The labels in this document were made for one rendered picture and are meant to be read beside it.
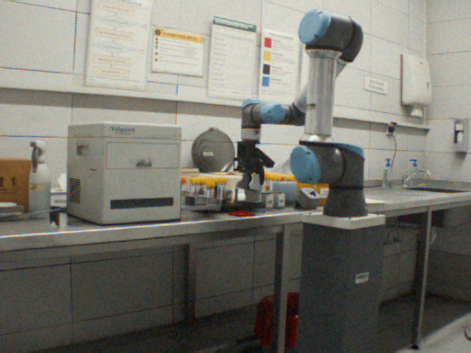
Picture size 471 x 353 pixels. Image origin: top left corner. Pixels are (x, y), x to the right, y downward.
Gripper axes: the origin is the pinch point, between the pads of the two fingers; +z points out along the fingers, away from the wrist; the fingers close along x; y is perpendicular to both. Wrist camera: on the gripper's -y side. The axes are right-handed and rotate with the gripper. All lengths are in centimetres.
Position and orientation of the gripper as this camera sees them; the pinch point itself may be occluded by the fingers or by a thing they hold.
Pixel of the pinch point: (253, 195)
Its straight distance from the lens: 190.5
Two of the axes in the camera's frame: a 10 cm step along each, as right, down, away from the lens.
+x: 6.6, 0.6, -7.5
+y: -7.5, 0.1, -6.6
